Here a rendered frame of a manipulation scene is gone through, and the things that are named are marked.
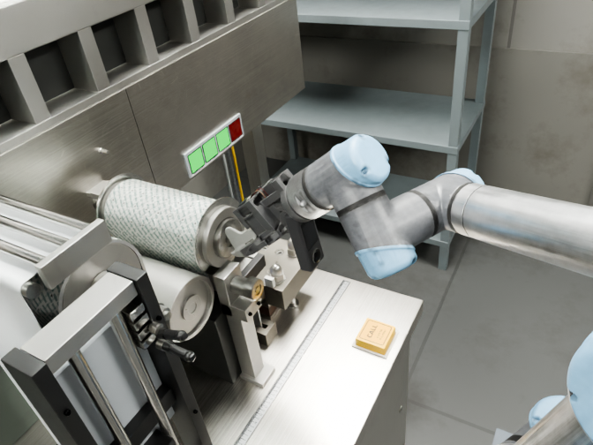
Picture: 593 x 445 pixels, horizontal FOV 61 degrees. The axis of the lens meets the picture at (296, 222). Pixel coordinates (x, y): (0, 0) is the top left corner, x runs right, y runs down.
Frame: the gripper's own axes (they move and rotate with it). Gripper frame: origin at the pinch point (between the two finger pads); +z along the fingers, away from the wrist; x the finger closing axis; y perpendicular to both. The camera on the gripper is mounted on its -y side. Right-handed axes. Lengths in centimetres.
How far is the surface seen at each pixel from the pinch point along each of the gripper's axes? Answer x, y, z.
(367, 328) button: -15.7, -34.4, 6.6
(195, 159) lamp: -28.9, 20.1, 30.3
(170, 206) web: 2.8, 14.5, 5.0
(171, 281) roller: 13.0, 4.6, 4.8
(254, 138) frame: -77, 15, 56
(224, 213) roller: -0.3, 7.4, -1.8
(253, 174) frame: -76, 5, 69
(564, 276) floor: -158, -132, 35
